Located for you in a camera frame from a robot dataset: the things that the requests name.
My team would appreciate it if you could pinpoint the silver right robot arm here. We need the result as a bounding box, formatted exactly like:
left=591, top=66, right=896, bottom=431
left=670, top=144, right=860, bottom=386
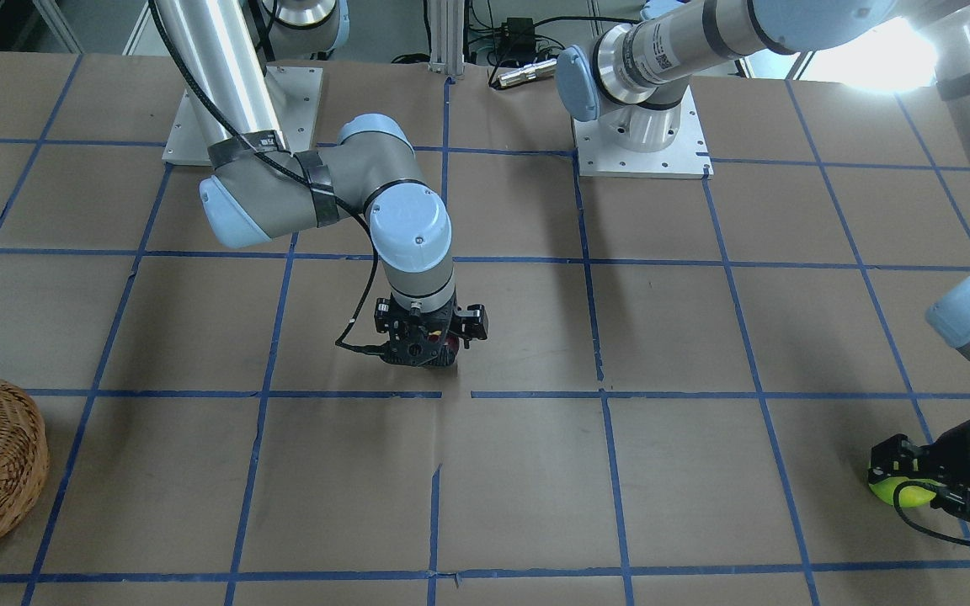
left=147, top=1, right=488, bottom=368

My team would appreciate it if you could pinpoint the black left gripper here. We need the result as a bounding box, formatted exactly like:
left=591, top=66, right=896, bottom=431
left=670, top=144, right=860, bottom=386
left=867, top=419, right=970, bottom=541

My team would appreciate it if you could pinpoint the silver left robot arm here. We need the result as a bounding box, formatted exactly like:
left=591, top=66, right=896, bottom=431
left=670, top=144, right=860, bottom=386
left=556, top=1, right=970, bottom=523

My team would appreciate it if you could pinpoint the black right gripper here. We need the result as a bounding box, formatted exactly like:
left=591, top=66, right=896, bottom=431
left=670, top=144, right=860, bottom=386
left=374, top=298, right=488, bottom=368

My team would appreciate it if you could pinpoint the green apple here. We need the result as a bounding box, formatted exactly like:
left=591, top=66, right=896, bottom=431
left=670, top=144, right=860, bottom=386
left=867, top=476, right=936, bottom=508

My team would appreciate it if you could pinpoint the black power adapter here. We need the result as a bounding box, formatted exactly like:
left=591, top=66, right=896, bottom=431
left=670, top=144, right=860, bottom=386
left=497, top=17, right=536, bottom=55

